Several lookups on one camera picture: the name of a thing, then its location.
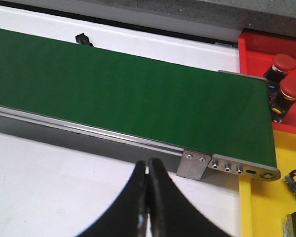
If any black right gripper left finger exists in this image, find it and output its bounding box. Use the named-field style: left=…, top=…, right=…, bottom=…
left=79, top=161, right=148, bottom=237

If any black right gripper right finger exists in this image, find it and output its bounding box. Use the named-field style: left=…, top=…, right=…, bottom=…
left=148, top=158, right=229, bottom=237

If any red push button switch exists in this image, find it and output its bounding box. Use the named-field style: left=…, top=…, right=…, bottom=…
left=263, top=54, right=296, bottom=84
left=270, top=78, right=296, bottom=123

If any yellow tray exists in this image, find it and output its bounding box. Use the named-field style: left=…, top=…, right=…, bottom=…
left=239, top=130, right=296, bottom=237

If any green conveyor belt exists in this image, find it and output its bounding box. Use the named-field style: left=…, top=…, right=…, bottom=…
left=0, top=29, right=276, bottom=167

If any red object at right edge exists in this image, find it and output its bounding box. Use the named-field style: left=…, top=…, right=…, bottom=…
left=238, top=32, right=296, bottom=134

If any grey granite counter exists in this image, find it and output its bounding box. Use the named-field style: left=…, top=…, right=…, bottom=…
left=0, top=0, right=296, bottom=41

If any aluminium conveyor frame rail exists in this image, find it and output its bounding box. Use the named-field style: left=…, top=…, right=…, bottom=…
left=0, top=70, right=281, bottom=183

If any black cable connector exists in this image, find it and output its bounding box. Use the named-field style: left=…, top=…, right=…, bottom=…
left=75, top=33, right=94, bottom=47

